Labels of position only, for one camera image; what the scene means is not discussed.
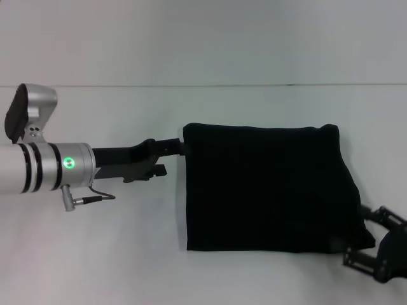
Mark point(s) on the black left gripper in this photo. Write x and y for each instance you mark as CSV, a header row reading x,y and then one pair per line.
x,y
127,162

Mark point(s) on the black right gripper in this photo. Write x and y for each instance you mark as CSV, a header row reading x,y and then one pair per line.
x,y
392,251

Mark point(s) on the black shirt with FREE print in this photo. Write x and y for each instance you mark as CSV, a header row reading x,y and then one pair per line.
x,y
270,190

